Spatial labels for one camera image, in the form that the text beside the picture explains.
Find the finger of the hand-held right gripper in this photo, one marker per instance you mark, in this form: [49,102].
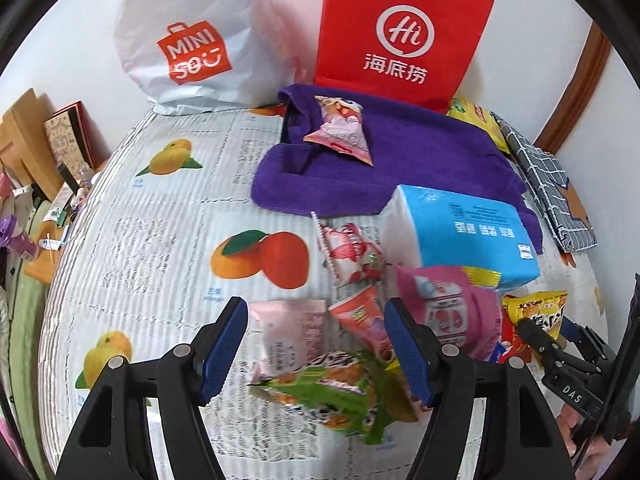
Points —
[537,342]
[572,330]

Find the white plastic shopping bag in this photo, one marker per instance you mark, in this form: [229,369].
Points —
[200,20]

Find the red paper bag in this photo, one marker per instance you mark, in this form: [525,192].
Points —
[400,35]

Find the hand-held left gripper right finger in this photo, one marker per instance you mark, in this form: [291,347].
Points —
[407,350]

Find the blue tissue pack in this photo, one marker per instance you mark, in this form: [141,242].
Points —
[465,230]

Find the pale pink snack packet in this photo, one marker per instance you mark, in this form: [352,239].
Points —
[290,335]

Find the person's right hand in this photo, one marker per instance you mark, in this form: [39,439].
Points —
[567,422]

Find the green cloth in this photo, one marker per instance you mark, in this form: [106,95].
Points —
[25,350]

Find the green orange snack packet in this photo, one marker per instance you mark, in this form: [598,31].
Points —
[330,390]

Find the brown wooden door frame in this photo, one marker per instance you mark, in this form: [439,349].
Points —
[575,90]

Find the fruit printed table cover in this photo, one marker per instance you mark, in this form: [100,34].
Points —
[150,240]

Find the dark checked cloth bag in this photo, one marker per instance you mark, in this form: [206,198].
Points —
[545,180]

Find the pink cartoon snack packet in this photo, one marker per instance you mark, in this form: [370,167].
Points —
[345,130]

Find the white red lychee snack packet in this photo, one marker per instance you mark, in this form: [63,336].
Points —
[350,255]

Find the red orange snack packet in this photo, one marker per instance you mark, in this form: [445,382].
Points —
[362,325]

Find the yellow snack packet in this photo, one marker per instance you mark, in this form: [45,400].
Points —
[537,307]

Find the pink snack pouch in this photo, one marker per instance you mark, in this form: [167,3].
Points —
[450,310]

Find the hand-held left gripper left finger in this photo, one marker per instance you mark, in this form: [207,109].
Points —
[225,350]

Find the purple towel lined tray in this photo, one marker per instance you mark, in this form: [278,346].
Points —
[425,160]

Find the wooden side desk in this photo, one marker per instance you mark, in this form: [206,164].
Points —
[47,262]

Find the yellow chip bag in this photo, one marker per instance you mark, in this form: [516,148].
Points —
[472,115]

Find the purple plastic item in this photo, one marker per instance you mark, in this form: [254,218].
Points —
[12,242]

